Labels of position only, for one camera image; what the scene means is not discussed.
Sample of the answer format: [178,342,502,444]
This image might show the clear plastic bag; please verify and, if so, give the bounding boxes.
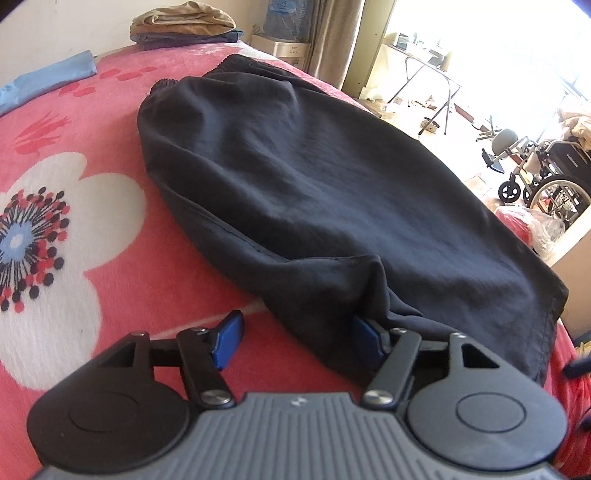
[531,215,566,259]

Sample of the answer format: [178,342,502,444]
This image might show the beige curtain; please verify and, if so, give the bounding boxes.
[307,0,398,90]

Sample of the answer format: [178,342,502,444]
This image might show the folded light blue shirt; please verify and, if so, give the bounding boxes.
[0,50,98,116]

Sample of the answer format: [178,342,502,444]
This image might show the black wheelchair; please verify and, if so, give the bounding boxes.
[512,138,591,227]

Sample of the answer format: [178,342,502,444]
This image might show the red bag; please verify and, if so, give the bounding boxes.
[494,205,536,245]

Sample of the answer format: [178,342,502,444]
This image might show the folded blue jeans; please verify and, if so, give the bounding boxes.
[130,28,245,51]

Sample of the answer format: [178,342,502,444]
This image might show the folded beige clothes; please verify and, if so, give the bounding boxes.
[130,1,236,38]

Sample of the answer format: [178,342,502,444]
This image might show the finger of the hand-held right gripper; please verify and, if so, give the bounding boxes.
[564,353,591,380]

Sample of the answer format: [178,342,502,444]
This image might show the red floral blanket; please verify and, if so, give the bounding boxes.
[0,39,591,467]

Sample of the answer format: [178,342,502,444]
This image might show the white water dispenser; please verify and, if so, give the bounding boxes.
[252,32,312,72]

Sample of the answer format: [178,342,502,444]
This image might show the grey commode chair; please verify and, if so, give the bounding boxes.
[480,129,532,204]

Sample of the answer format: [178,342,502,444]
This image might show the folding table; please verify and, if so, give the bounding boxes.
[383,32,462,136]

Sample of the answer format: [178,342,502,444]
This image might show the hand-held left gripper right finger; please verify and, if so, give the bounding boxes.
[353,316,502,409]

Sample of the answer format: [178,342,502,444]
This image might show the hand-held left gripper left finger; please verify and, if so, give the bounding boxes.
[95,310,245,409]

